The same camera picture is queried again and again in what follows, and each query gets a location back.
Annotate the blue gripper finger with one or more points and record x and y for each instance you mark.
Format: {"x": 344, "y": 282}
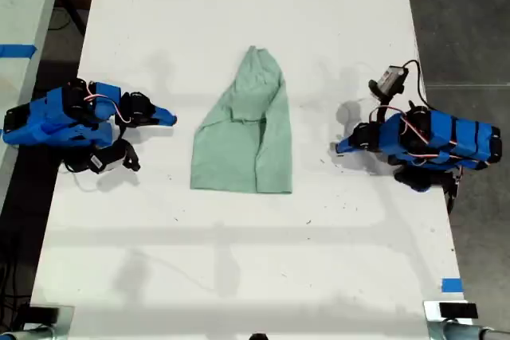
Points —
{"x": 350, "y": 141}
{"x": 163, "y": 121}
{"x": 348, "y": 149}
{"x": 164, "y": 113}

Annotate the pale green T-shirt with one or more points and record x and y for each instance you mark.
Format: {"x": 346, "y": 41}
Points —
{"x": 239, "y": 149}

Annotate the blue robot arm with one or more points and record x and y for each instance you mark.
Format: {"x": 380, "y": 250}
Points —
{"x": 446, "y": 141}
{"x": 52, "y": 125}

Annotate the long blue tape strip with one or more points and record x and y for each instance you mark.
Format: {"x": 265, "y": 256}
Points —
{"x": 18, "y": 51}

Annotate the short blue tape piece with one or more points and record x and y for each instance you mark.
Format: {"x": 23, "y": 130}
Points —
{"x": 452, "y": 285}

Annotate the small black box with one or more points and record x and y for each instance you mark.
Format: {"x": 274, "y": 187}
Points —
{"x": 458, "y": 310}
{"x": 44, "y": 314}

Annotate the small round black object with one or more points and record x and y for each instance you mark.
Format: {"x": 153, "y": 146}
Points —
{"x": 259, "y": 336}

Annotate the grey metal pipe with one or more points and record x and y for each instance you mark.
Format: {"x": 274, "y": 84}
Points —
{"x": 478, "y": 333}

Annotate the black camera stalk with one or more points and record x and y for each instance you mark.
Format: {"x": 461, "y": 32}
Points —
{"x": 129, "y": 155}
{"x": 383, "y": 103}

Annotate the black camera box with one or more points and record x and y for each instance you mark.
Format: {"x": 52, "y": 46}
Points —
{"x": 393, "y": 78}
{"x": 104, "y": 162}

